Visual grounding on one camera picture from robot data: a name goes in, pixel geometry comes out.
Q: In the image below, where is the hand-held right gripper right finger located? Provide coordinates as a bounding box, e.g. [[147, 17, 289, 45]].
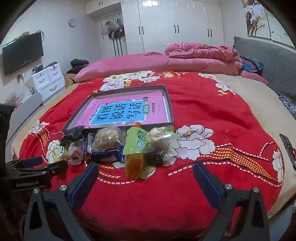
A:
[[193, 161, 271, 241]]

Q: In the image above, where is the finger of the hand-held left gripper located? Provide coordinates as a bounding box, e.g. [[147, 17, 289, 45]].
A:
[[17, 160, 68, 176], [8, 156, 44, 169]]

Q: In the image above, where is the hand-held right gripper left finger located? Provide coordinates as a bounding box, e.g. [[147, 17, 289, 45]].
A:
[[24, 162, 100, 241]]

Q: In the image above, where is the clear red candy packet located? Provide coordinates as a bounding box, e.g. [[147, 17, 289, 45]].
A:
[[67, 138, 86, 165]]

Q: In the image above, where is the black green snack packet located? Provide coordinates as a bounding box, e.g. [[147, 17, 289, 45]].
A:
[[61, 126, 85, 145]]

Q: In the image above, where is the dark blue biscuit packet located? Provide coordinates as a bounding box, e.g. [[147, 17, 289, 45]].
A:
[[84, 147, 125, 164]]

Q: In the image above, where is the clear brown pastry packet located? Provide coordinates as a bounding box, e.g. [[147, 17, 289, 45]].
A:
[[91, 126, 123, 152]]

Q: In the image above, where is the orange bread packet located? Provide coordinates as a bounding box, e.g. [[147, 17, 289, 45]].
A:
[[124, 122, 145, 181]]

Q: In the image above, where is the dark brown candy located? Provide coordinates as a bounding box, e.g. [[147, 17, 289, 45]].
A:
[[144, 148, 166, 165]]

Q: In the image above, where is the green jelly packet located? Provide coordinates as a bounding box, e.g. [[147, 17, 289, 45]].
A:
[[122, 126, 149, 155]]

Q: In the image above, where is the clear yellow pastry packet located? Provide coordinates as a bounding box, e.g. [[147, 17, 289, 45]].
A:
[[147, 125, 178, 143]]

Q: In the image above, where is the grey cardboard tray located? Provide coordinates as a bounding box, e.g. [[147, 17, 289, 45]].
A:
[[62, 85, 174, 132]]

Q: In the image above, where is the red floral blanket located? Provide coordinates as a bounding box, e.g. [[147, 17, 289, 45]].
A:
[[11, 71, 286, 240]]

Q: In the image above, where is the pink book blue label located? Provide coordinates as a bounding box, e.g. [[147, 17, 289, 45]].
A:
[[80, 89, 170, 127]]

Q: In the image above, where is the white drawer cabinet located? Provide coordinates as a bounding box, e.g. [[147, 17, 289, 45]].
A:
[[31, 62, 66, 102]]

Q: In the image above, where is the tan woven basket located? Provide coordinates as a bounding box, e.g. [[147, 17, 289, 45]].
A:
[[63, 74, 77, 88]]

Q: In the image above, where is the black clothes pile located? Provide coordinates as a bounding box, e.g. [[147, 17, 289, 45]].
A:
[[67, 59, 89, 74]]

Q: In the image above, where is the black flat television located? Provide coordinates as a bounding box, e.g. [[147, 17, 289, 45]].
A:
[[2, 32, 44, 76]]

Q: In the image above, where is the grey patterned pillow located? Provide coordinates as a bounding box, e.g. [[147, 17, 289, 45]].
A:
[[279, 94, 296, 118]]

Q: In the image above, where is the purple blue patterned cloth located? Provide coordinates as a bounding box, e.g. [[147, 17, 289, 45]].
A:
[[240, 56, 264, 77]]

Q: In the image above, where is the pink quilt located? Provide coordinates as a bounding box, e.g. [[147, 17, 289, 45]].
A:
[[74, 42, 269, 86]]

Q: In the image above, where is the grey padded headboard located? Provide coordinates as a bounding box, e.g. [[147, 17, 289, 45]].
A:
[[233, 36, 296, 100]]

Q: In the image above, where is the coat rack with hats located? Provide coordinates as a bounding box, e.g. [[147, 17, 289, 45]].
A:
[[100, 14, 126, 57]]

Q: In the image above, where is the white wardrobe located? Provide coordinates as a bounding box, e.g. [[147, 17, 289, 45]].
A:
[[85, 0, 225, 56]]

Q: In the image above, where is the floral wall painting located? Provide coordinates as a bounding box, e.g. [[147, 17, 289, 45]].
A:
[[242, 0, 296, 48]]

